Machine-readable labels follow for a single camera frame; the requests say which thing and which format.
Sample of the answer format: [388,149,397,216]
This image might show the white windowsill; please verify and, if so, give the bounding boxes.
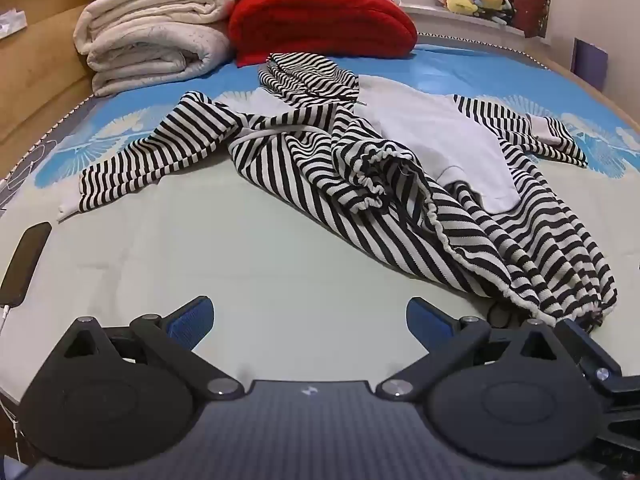
[400,4,527,37]

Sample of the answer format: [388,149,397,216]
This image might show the cream folded quilt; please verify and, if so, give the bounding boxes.
[73,0,236,99]

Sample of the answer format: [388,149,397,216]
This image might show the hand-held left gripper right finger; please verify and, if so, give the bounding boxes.
[375,296,577,404]

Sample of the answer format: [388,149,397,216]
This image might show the black smartphone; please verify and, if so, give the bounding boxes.
[0,221,53,311]

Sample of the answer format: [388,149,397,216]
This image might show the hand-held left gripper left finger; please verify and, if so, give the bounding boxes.
[49,296,246,401]

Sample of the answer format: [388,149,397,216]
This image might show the purple box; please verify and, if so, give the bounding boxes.
[572,37,610,94]

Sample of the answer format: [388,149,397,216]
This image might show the tissue pack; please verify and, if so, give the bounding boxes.
[0,9,29,39]

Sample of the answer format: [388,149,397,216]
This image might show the black white striped hoodie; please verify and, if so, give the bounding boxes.
[57,52,619,334]

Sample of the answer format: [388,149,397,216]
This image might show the white charging cable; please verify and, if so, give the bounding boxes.
[0,303,14,347]

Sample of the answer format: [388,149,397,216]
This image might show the red folded blanket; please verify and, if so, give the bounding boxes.
[228,0,419,69]

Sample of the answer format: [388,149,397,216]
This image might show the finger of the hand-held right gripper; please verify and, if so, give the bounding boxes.
[554,318,624,397]

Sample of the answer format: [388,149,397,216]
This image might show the dark red cushion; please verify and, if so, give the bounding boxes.
[507,0,551,39]

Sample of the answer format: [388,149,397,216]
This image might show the wooden bed headboard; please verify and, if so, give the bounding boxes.
[0,0,117,181]

